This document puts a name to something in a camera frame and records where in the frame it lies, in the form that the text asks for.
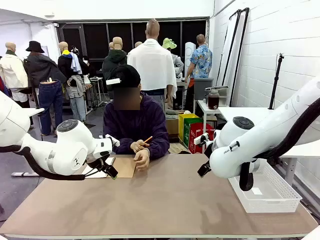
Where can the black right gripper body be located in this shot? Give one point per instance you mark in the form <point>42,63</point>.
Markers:
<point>204,170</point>

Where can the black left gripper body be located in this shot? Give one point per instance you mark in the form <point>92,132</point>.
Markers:
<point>98,163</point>

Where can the spiral notebook brown cover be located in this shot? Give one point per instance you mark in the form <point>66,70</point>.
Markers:
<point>125,167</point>

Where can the yellow pencil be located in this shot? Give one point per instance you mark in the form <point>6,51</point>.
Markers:
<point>148,139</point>

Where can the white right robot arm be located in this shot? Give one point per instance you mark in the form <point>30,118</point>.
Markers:
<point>262,135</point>

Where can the person's left forearm purple sleeve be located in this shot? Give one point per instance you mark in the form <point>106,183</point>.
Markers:
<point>158,150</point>

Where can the person's right forearm purple sleeve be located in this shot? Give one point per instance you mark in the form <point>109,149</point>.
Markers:
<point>122,146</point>

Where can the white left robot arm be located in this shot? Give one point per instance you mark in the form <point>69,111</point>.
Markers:
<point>70,145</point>

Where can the person's left hand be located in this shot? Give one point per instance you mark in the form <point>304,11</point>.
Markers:
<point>142,161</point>

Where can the person's right hand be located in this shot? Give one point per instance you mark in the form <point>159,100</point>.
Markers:
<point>138,147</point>

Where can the brown cardboard floor piece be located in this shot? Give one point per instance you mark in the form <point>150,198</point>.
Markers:
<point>176,148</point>

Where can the green recycling bin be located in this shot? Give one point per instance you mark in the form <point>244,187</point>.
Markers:
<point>187,132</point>

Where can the red recycling bin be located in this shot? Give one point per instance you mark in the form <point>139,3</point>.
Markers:
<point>200,128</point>

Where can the yellow recycling bin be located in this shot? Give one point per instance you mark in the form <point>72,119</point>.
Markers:
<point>182,127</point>

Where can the brown cardboard box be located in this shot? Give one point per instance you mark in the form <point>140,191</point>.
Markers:
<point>172,126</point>

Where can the white basket label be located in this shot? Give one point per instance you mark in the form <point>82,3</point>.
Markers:
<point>256,191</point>

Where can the person in purple jacket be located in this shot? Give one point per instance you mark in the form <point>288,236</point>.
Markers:
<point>135,120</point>

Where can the grey green cloth pile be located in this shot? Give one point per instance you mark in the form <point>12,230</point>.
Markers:
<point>175,113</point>

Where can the small white side table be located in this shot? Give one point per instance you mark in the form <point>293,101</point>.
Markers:
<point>203,106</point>

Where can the glass jar brown liquid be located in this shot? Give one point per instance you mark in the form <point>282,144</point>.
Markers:
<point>213,101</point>

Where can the large white table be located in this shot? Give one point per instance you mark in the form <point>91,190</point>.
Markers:
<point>245,111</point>

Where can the blue jeans mannequin legs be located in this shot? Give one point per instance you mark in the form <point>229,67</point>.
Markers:
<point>50,105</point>

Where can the white perforated plastic basket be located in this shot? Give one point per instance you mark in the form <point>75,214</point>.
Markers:
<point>275,200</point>

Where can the white stand leg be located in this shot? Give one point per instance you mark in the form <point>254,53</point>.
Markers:
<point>22,174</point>

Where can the grey plastic bin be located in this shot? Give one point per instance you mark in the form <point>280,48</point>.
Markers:
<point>202,88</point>

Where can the grey metal tray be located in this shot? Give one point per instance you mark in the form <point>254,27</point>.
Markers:
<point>217,88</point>

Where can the white small background table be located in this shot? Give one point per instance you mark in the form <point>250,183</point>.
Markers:
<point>96,79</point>

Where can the black beanie cap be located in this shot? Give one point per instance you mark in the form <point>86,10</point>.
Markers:
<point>125,73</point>

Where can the mannequin with yellow collar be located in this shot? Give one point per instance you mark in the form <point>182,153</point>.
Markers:
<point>66,65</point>

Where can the mannequin in dark green jacket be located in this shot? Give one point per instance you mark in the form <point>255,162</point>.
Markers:
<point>115,60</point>

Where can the mannequin with black hat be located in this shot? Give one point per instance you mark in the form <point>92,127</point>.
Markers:
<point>42,67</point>

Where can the mannequin with white cloth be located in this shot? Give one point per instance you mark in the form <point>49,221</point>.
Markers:
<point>152,65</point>

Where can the black tripod stand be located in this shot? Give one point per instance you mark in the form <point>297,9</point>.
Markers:
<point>276,80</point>

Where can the bare beige mannequin head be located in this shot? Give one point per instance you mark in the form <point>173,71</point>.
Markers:
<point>111,45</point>
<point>138,44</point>

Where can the white cylinder appliance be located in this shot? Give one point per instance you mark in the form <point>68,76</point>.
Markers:
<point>189,50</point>

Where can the dark window panels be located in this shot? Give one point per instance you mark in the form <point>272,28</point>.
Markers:
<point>95,37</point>

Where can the mannequin in cream jacket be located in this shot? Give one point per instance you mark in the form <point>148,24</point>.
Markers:
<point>12,70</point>

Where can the mannequin with green hat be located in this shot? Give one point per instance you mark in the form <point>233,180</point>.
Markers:
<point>169,43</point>

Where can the white head camera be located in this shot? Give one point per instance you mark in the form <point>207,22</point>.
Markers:
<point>113,81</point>

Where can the white panel black frame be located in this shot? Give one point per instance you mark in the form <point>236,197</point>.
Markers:
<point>227,50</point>
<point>238,50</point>

